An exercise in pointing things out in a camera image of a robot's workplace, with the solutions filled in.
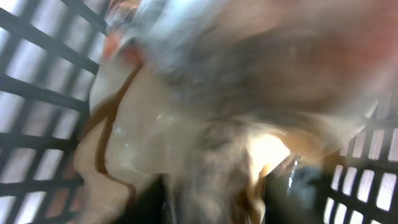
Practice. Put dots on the PanTree snack bag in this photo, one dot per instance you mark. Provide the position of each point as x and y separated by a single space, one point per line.
207 97

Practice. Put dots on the grey plastic lattice basket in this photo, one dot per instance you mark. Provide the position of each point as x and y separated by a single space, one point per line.
51 53

